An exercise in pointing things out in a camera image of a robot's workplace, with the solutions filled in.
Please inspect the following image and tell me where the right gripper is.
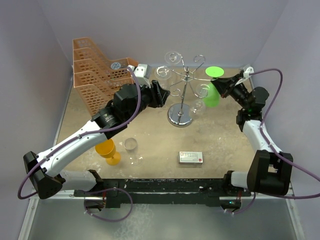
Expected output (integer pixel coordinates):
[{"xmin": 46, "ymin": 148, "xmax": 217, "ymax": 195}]
[{"xmin": 212, "ymin": 74, "xmax": 250, "ymax": 110}]

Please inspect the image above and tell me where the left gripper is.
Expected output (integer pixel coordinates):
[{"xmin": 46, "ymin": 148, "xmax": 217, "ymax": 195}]
[{"xmin": 125, "ymin": 79, "xmax": 169, "ymax": 122}]

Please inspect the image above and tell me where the green plastic goblet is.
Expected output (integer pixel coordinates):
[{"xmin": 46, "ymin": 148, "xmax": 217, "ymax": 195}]
[{"xmin": 203, "ymin": 66, "xmax": 225, "ymax": 108}]

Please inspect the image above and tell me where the clear wine glass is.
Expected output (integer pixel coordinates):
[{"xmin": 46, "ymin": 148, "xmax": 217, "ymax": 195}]
[
  {"xmin": 154, "ymin": 65, "xmax": 172, "ymax": 89},
  {"xmin": 189, "ymin": 83, "xmax": 209, "ymax": 119},
  {"xmin": 124, "ymin": 137, "xmax": 143, "ymax": 167},
  {"xmin": 164, "ymin": 51, "xmax": 186, "ymax": 76}
]

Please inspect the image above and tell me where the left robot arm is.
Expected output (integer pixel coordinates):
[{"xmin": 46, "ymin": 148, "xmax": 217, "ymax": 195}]
[{"xmin": 23, "ymin": 80, "xmax": 170, "ymax": 199}]

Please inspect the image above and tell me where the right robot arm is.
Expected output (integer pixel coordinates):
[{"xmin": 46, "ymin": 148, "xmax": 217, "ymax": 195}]
[{"xmin": 211, "ymin": 74, "xmax": 293, "ymax": 196}]

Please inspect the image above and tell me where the chrome wine glass rack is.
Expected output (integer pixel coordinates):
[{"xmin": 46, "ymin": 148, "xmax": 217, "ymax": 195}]
[{"xmin": 166, "ymin": 54, "xmax": 211, "ymax": 128}]

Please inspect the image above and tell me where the small white card box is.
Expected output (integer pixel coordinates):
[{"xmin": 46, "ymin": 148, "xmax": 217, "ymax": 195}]
[{"xmin": 178, "ymin": 151, "xmax": 204, "ymax": 165}]

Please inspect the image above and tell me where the orange plastic file organizer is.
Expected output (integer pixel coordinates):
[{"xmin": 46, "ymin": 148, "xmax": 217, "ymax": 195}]
[{"xmin": 72, "ymin": 37, "xmax": 139, "ymax": 116}]

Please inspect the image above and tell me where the orange plastic goblet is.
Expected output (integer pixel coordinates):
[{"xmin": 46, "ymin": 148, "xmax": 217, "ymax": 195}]
[{"xmin": 94, "ymin": 139, "xmax": 121, "ymax": 166}]

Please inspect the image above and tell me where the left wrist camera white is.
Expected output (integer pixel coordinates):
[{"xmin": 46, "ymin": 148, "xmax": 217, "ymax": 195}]
[{"xmin": 128, "ymin": 63, "xmax": 152, "ymax": 88}]

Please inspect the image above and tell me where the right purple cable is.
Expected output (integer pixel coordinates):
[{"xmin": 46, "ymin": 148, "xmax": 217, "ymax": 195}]
[{"xmin": 249, "ymin": 68, "xmax": 320, "ymax": 200}]

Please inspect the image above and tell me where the black mounting frame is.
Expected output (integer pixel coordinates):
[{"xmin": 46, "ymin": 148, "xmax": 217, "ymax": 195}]
[{"xmin": 74, "ymin": 178, "xmax": 251, "ymax": 209}]

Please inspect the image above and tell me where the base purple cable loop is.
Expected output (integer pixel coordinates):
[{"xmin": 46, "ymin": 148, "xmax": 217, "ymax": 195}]
[{"xmin": 83, "ymin": 185, "xmax": 136, "ymax": 222}]

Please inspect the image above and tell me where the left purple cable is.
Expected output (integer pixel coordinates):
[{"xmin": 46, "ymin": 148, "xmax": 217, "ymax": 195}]
[{"xmin": 17, "ymin": 66, "xmax": 141, "ymax": 200}]

